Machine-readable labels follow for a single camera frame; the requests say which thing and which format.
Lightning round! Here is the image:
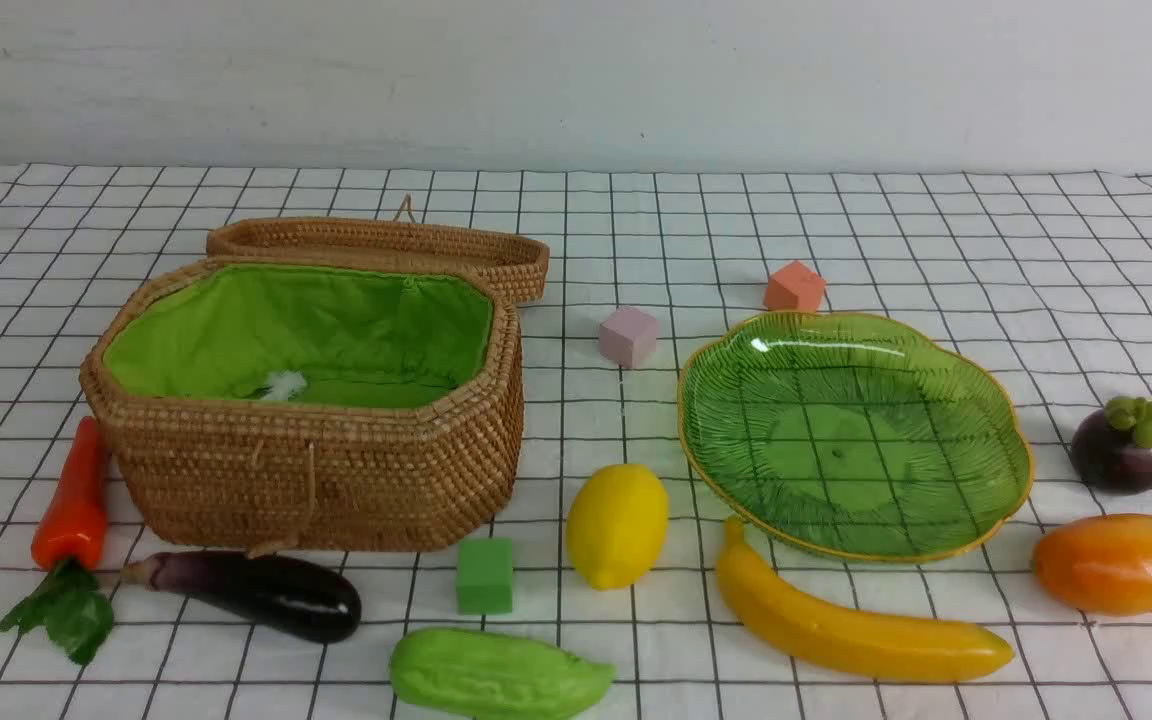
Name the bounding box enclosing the green foam cube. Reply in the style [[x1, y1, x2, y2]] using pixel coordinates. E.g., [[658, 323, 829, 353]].
[[454, 537, 515, 616]]

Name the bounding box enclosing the woven wicker basket lid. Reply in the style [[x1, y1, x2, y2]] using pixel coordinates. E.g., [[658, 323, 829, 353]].
[[207, 215, 550, 304]]

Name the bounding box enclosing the dark purple eggplant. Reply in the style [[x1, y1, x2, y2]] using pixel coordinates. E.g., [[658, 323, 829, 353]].
[[122, 550, 362, 644]]

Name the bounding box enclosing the yellow lemon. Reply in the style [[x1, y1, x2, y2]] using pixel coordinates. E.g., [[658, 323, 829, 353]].
[[564, 462, 669, 591]]

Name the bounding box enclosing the orange mango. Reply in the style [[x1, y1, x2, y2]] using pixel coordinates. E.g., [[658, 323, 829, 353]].
[[1032, 511, 1152, 616]]

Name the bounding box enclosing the white checkered tablecloth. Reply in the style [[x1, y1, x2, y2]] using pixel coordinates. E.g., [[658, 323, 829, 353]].
[[0, 164, 1152, 719]]

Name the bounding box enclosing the purple mangosteen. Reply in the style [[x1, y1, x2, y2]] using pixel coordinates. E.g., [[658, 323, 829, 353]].
[[1070, 395, 1152, 495]]

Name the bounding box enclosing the orange carrot with green leaves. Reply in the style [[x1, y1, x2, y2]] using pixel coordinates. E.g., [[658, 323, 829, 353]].
[[0, 416, 114, 667]]

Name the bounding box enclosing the green glass leaf plate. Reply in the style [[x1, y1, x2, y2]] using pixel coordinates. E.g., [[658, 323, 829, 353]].
[[677, 311, 1036, 564]]

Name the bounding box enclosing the orange foam cube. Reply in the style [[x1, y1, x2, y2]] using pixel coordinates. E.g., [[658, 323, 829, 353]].
[[763, 260, 827, 313]]

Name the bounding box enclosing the yellow banana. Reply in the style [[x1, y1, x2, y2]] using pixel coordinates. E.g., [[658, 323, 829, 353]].
[[717, 516, 1015, 684]]

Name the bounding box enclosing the woven wicker basket green lining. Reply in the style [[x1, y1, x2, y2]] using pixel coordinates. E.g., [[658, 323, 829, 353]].
[[79, 255, 525, 554]]

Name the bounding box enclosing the pink foam cube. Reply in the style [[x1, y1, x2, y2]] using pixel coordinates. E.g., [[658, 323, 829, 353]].
[[598, 306, 660, 369]]

